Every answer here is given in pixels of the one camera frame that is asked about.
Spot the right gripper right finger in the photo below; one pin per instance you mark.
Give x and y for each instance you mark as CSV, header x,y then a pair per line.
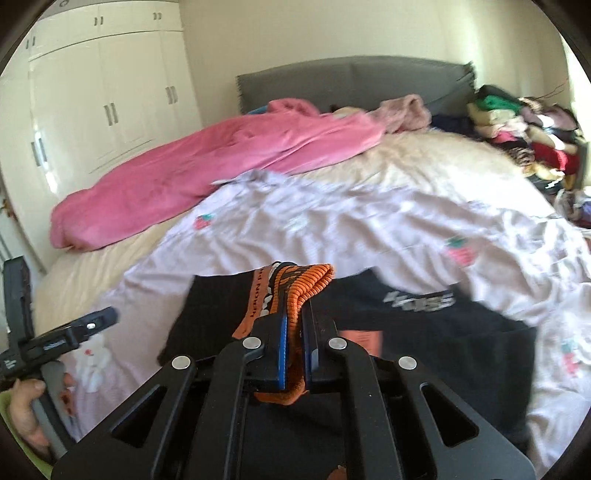
x,y
327,356

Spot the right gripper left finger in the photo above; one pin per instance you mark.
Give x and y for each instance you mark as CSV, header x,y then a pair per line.
x,y
259,360

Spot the orange black knit garment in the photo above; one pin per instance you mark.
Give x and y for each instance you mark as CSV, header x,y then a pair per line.
x,y
295,295

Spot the black IKISS sweater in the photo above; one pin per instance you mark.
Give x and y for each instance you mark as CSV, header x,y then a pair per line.
x,y
484,357

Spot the pile of folded clothes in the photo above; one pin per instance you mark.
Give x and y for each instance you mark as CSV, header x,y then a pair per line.
x,y
544,140

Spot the left hand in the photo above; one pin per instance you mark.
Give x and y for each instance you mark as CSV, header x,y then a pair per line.
x,y
23,419

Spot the cream bed sheet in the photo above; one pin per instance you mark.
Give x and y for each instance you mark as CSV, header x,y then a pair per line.
x,y
435,162

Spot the lilac strawberry print quilt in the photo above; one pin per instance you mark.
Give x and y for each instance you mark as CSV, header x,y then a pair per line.
x,y
534,269

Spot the pink fleece blanket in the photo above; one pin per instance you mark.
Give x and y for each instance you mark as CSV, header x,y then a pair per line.
x,y
290,137

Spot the dusty pink fuzzy garment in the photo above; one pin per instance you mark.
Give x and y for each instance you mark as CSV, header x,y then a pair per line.
x,y
407,113

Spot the dark navy garment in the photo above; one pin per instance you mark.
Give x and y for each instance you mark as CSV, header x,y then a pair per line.
x,y
459,124

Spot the grey padded headboard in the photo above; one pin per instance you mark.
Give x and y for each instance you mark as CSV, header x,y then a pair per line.
x,y
363,82

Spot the white wardrobe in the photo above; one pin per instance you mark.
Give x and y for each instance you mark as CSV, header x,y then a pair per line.
x,y
91,85

